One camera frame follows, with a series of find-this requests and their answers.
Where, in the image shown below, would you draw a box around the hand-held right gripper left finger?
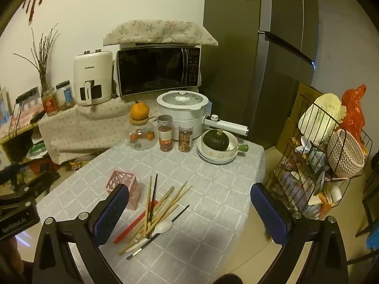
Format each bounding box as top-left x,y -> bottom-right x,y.
32,183 -> 130,284

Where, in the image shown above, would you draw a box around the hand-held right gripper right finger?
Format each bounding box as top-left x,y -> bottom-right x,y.
250,182 -> 348,284

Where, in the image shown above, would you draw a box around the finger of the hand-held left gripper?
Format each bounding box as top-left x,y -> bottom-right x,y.
0,162 -> 23,181
0,172 -> 61,210

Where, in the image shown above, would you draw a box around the red plastic spoon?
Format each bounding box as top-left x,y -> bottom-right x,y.
114,200 -> 159,244

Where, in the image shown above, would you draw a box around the pink perforated utensil holder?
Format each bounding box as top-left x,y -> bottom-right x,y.
105,170 -> 140,210

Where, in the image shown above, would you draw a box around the black chopstick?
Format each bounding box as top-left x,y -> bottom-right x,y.
125,235 -> 162,253
127,204 -> 190,260
150,173 -> 158,224

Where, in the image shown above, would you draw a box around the pile of bamboo chopsticks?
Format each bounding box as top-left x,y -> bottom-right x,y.
118,175 -> 193,255

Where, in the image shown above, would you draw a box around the white plastic fork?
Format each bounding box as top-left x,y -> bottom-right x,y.
146,220 -> 173,240

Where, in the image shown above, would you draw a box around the wooden shelf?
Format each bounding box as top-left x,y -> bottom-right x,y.
0,121 -> 40,147

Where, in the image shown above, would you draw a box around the pink spiral notebook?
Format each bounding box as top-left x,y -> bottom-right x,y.
0,102 -> 45,138

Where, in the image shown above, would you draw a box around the framed colourful picture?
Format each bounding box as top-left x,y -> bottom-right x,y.
0,87 -> 12,133

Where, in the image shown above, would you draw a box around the floral beige tablecloth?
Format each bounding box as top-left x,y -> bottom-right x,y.
38,93 -> 166,164

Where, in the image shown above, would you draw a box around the red label glass jar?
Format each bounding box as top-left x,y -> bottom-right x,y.
42,88 -> 58,116

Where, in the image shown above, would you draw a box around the black power strip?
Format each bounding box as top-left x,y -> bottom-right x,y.
16,86 -> 40,104

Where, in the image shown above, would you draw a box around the stack of white plates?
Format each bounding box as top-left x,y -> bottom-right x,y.
197,148 -> 237,164

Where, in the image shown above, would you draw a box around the round glass jar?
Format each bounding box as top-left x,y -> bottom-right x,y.
129,117 -> 157,150

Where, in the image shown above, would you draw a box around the dark green pumpkin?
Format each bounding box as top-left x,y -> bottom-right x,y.
202,129 -> 229,151

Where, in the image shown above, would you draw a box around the blue label plastic jar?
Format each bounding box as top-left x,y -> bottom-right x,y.
56,80 -> 75,110

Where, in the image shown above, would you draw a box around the tall red spice jar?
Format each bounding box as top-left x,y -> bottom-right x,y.
158,114 -> 173,152

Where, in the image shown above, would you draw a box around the woven basket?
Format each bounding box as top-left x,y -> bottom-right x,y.
327,129 -> 366,178

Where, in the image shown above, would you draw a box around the cardboard box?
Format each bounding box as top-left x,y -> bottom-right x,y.
275,83 -> 323,154

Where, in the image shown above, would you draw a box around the short snack jar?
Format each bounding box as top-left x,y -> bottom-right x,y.
178,125 -> 193,153

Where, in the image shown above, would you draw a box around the dark chair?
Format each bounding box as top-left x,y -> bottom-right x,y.
355,151 -> 379,237

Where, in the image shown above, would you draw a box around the orange fruit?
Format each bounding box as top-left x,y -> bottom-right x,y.
130,101 -> 149,120

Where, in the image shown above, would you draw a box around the napa cabbage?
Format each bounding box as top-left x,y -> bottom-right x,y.
298,93 -> 347,145

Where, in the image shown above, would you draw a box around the dried branches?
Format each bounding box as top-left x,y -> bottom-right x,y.
13,24 -> 60,79

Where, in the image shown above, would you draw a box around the white electric cooking pot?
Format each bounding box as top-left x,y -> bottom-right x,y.
156,90 -> 249,141

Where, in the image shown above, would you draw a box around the white air fryer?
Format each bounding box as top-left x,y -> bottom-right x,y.
74,50 -> 114,106

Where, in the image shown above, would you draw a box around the orange plastic bag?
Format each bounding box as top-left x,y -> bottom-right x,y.
340,84 -> 368,137

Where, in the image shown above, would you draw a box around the black microwave oven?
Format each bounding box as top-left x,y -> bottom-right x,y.
115,46 -> 202,98

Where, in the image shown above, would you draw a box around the grey refrigerator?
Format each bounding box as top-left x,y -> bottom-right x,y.
203,0 -> 323,151

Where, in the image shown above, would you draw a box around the floral microwave cover cloth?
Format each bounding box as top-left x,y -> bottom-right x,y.
103,20 -> 219,48

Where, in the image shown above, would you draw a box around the black wire rack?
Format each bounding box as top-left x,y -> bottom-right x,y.
265,95 -> 374,219

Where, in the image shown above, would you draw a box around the black power cable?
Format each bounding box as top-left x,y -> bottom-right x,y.
8,101 -> 23,139

